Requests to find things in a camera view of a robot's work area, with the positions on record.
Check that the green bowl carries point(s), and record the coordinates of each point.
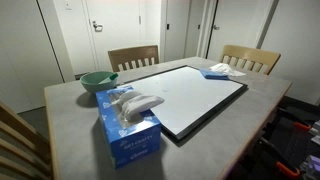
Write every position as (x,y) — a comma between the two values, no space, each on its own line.
(93,85)

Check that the white door with knob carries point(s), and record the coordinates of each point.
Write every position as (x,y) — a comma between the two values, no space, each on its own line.
(236,23)

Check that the black framed whiteboard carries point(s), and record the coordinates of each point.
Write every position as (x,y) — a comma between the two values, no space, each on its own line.
(186,96)

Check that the aluminium extrusion rail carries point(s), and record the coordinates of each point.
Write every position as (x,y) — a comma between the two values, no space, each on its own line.
(316,130)
(313,165)

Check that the white wall switch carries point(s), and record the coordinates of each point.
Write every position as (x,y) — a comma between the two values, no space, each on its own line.
(68,5)

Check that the dark wooden slat-back chair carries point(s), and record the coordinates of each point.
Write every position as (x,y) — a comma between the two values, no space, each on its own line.
(133,53)

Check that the white tissue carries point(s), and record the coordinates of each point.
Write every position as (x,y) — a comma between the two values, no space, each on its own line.
(140,103)

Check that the white crumpled cloth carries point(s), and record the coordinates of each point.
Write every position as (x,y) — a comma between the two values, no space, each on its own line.
(225,68)

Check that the light wooden slat-back chair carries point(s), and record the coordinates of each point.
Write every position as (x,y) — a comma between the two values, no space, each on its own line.
(20,133)
(250,53)

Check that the blue tissue box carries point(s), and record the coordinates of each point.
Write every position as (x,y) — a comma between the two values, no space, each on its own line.
(133,143)

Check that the round metal door knob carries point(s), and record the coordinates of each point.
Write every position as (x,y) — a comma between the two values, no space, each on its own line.
(216,27)

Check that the white door with lever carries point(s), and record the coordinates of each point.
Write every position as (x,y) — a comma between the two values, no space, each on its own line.
(116,30)

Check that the black door latch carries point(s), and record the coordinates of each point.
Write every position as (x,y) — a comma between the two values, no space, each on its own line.
(167,26)

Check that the blue towel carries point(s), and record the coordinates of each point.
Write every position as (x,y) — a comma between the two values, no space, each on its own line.
(213,75)

